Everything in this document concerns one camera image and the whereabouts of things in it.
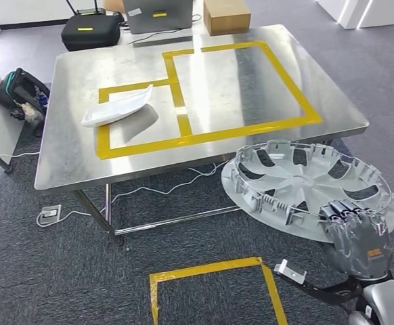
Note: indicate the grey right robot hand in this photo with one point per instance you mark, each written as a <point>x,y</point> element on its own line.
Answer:
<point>362,246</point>

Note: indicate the silver plastic wheel hubcap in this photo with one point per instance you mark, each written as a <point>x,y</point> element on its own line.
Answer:
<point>301,184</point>

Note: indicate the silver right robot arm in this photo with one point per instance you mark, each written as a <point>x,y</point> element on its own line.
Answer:
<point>390,305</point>

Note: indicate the white curved plastic part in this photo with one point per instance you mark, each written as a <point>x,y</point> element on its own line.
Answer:
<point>115,110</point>

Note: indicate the stainless steel workbench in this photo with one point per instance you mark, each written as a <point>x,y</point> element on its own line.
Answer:
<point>82,89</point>

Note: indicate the yellow floor tape square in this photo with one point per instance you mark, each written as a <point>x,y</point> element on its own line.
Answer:
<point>207,269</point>

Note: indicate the brown cardboard box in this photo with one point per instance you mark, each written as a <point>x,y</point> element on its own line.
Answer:
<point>227,18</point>

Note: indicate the grey laptop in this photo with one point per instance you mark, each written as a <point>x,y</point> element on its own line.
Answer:
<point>156,20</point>

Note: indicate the floor power socket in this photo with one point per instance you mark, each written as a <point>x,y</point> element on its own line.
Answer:
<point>50,213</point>

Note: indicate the black zip carrying case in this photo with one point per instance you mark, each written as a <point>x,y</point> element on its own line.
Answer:
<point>92,36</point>

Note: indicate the black router with antennas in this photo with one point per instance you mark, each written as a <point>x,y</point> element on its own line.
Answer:
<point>89,11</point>

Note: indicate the black and teal backpack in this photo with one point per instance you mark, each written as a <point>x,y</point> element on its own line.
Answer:
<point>21,94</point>

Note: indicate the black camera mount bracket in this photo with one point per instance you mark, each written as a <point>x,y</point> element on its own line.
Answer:
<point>322,294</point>

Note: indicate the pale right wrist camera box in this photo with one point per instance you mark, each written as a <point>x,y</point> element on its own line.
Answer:
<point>290,271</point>

